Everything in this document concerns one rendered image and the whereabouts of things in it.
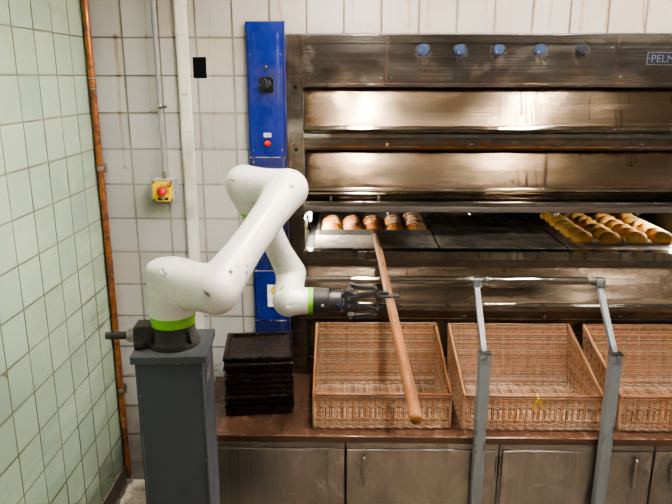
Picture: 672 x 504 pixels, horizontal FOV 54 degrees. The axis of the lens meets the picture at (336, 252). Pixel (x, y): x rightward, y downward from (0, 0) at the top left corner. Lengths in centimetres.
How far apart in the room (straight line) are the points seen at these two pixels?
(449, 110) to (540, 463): 148
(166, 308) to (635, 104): 212
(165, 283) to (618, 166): 204
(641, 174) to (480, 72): 83
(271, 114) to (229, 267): 120
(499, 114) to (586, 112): 36
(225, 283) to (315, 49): 140
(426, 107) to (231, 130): 83
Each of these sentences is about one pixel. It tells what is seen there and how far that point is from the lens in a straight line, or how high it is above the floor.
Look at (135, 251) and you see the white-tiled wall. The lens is 310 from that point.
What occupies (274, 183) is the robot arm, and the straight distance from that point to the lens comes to 194.
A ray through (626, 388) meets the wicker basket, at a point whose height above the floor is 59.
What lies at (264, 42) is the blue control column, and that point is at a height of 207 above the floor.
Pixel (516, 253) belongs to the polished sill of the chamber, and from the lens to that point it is 304.
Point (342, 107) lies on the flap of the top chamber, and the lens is 285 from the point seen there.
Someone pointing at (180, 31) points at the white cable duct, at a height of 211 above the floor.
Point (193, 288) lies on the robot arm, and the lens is 175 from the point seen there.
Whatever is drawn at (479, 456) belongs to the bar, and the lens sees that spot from 270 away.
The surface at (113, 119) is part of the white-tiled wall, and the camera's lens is 302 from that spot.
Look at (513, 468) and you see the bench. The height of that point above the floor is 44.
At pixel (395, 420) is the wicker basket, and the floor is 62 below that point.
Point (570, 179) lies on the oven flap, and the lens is 302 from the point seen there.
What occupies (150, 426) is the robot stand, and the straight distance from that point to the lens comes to 198.
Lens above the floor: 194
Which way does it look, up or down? 15 degrees down
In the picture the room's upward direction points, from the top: straight up
